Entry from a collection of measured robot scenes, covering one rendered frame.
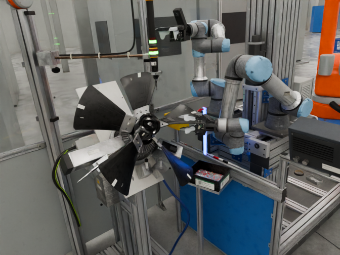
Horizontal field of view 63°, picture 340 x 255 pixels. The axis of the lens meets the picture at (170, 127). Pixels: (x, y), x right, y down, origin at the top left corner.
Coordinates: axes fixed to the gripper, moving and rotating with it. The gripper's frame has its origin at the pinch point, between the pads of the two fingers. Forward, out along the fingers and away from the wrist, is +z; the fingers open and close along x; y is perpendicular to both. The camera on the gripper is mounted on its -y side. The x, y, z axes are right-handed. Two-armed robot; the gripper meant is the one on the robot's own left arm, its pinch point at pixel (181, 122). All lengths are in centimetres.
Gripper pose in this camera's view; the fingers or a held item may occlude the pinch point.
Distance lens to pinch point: 150.8
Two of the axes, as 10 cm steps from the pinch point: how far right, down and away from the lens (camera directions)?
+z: -9.7, -0.3, 2.6
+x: 1.0, 8.8, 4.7
